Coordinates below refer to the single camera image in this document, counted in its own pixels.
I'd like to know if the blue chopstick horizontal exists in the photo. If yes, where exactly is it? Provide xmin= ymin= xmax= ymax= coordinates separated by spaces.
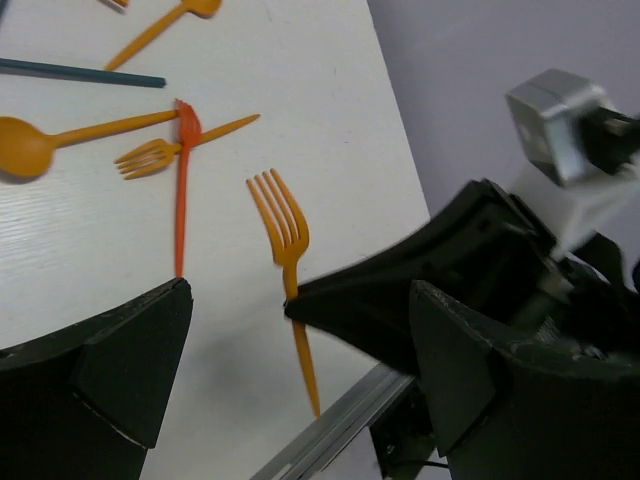
xmin=1 ymin=58 xmax=166 ymax=88

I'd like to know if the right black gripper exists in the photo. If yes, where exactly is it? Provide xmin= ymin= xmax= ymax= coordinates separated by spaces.
xmin=499 ymin=229 xmax=640 ymax=371

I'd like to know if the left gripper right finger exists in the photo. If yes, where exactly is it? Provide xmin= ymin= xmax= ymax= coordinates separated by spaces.
xmin=409 ymin=281 xmax=639 ymax=479

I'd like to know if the orange spoon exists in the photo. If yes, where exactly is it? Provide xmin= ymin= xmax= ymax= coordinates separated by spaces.
xmin=104 ymin=0 xmax=222 ymax=71
xmin=1 ymin=110 xmax=178 ymax=178

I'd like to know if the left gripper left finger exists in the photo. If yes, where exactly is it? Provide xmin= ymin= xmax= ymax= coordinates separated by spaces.
xmin=1 ymin=279 xmax=193 ymax=479

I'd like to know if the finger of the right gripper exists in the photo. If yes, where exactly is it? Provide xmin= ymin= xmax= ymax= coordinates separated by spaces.
xmin=284 ymin=180 xmax=555 ymax=376

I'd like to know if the aluminium table frame rail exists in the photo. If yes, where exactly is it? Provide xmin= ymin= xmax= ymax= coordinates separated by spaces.
xmin=252 ymin=364 xmax=414 ymax=480

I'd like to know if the yellow-orange plastic fork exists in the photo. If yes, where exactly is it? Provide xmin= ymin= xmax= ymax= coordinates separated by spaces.
xmin=114 ymin=114 xmax=261 ymax=180

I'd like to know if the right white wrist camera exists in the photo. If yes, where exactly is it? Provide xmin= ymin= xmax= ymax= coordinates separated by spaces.
xmin=505 ymin=69 xmax=639 ymax=257

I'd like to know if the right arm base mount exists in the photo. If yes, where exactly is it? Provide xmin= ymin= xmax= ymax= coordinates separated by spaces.
xmin=369 ymin=382 xmax=449 ymax=479

